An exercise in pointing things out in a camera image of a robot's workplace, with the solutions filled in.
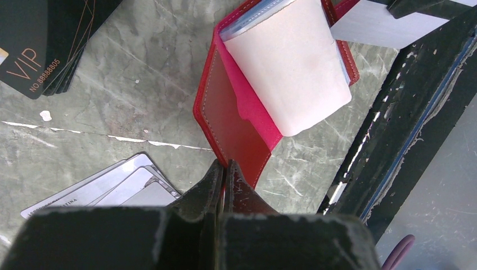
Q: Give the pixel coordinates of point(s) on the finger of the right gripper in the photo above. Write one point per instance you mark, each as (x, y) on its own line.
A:
(440, 9)

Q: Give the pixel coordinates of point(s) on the silver VIP card stack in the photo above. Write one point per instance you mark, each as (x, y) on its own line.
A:
(91, 189)

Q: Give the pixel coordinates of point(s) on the red leather card holder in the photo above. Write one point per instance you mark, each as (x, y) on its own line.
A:
(273, 70)

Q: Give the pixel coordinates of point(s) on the black aluminium base frame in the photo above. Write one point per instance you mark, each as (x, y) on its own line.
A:
(430, 85)

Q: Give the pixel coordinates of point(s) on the single silver card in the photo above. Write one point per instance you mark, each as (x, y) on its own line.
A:
(369, 22)

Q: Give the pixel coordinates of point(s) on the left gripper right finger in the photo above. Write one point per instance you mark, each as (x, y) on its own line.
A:
(252, 235)

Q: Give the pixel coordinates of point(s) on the black VIP card stack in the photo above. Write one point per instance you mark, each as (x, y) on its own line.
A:
(39, 39)

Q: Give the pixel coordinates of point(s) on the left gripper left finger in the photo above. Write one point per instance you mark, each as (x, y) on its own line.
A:
(177, 236)

